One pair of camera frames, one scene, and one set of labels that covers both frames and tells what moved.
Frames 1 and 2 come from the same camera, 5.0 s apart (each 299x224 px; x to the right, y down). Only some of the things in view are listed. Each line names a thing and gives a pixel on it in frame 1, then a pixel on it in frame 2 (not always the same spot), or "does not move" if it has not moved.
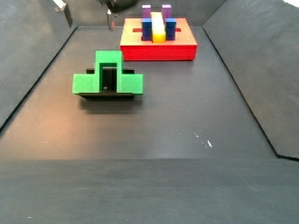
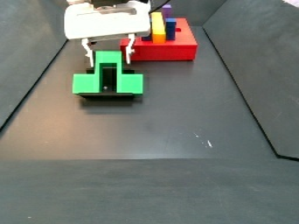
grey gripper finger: (64, 8) -> (126, 18)
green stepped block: (88, 82) does not move
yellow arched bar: (158, 28) does not move
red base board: (138, 50) does not move
